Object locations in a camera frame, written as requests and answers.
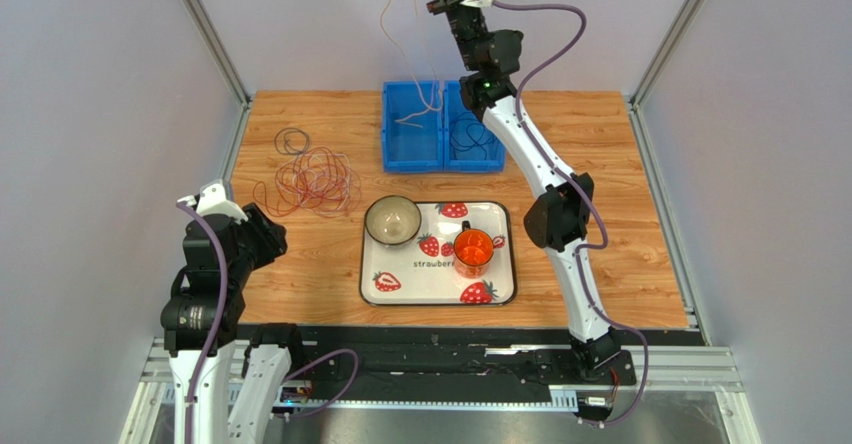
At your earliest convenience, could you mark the dark blue cable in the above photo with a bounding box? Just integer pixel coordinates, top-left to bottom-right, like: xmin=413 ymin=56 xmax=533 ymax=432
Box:
xmin=448 ymin=111 xmax=502 ymax=163

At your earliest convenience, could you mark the right blue plastic bin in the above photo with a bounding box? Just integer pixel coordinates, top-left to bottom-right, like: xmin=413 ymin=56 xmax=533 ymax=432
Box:
xmin=442 ymin=81 xmax=506 ymax=174

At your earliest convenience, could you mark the red cable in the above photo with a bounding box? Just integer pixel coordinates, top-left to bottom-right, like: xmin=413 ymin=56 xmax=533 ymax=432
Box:
xmin=251 ymin=146 xmax=363 ymax=220

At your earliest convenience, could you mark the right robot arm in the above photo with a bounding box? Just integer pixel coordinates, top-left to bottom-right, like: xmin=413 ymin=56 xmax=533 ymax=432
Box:
xmin=426 ymin=0 xmax=621 ymax=379

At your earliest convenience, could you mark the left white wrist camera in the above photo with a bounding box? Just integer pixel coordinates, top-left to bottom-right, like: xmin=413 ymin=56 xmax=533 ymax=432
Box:
xmin=176 ymin=179 xmax=248 ymax=223

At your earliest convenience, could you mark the blue plastic bin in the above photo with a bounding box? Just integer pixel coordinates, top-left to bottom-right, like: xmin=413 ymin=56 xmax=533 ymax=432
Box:
xmin=380 ymin=81 xmax=445 ymax=174
xmin=442 ymin=81 xmax=506 ymax=174

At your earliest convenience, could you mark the left blue plastic bin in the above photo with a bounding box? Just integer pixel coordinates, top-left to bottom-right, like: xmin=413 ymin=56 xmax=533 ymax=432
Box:
xmin=380 ymin=81 xmax=445 ymax=174

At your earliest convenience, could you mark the strawberry print tray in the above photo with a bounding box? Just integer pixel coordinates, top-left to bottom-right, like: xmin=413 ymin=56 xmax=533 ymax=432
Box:
xmin=360 ymin=201 xmax=518 ymax=306

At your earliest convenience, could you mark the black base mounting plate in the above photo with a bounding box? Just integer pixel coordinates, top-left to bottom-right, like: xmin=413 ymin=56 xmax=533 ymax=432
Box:
xmin=214 ymin=321 xmax=706 ymax=405

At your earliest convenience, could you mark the black cable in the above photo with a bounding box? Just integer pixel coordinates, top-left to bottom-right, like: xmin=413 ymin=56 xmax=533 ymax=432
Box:
xmin=273 ymin=126 xmax=311 ymax=157

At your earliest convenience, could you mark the orange transparent mug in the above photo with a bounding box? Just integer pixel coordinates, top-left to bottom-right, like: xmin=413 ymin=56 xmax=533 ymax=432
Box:
xmin=452 ymin=220 xmax=495 ymax=279

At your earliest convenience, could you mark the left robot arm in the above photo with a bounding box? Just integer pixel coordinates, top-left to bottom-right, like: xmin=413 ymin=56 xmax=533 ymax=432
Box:
xmin=160 ymin=179 xmax=303 ymax=443

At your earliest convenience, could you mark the beige ceramic bowl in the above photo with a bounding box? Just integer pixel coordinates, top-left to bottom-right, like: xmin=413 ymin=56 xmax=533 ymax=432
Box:
xmin=364 ymin=195 xmax=422 ymax=246

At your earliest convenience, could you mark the aluminium frame rail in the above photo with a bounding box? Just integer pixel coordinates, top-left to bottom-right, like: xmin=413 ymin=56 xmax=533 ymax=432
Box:
xmin=119 ymin=336 xmax=763 ymax=444

